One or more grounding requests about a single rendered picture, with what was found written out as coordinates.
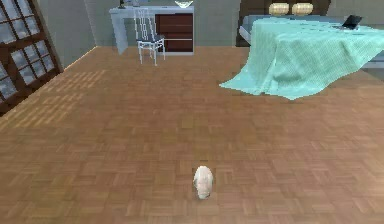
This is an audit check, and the bed with brown headboard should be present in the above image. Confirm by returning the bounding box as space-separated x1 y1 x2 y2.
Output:
235 0 384 70

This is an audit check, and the white desk with brown drawers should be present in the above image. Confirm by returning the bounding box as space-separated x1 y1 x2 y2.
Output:
108 4 196 56

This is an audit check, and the white chair with grey seat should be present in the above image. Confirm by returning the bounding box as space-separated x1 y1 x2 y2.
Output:
133 7 167 67

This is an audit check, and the black laptop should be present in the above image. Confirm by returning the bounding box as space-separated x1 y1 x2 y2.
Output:
340 14 364 31

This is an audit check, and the white egg-shaped object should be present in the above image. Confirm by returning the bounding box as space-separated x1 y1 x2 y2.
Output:
192 165 215 201

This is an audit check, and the brown framed window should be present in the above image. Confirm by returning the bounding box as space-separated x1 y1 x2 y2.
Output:
0 0 64 117

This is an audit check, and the mint green bed blanket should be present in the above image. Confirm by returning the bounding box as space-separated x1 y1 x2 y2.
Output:
218 17 384 101

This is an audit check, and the yellow pillow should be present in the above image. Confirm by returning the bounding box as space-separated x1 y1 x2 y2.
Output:
291 2 314 17
268 2 290 17

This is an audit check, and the white bowl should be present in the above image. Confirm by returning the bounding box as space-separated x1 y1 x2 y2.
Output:
174 0 194 9

